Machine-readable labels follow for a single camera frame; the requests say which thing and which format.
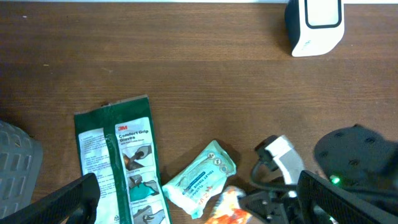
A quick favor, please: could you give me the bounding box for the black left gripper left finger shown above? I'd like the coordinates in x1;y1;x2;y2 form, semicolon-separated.
1;173;100;224

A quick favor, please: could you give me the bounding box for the teal wet wipes pack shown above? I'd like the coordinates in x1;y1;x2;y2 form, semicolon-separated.
162;140;236;219

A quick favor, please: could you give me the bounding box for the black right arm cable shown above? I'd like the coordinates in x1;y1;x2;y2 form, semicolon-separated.
250;161;299;192

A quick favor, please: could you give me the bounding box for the dark grey plastic basket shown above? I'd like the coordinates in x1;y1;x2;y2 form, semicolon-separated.
1;121;43;218

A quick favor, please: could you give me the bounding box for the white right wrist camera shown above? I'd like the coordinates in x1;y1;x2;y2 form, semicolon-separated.
251;135;305;198

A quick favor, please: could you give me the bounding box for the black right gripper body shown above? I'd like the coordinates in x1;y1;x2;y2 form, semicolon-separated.
238;183;305;224

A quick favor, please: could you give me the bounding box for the white barcode scanner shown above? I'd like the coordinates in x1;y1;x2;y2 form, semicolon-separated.
284;0;345;57

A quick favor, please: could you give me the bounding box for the green gloves package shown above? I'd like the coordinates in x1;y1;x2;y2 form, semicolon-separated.
74;95;172;224

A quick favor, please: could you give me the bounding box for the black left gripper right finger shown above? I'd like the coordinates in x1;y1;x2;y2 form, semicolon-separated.
297;170;397;223

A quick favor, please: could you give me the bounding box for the orange tissue packet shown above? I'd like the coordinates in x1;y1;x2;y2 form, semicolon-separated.
205;185;252;224

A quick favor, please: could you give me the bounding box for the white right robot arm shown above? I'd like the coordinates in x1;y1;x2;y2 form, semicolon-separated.
239;124;397;223

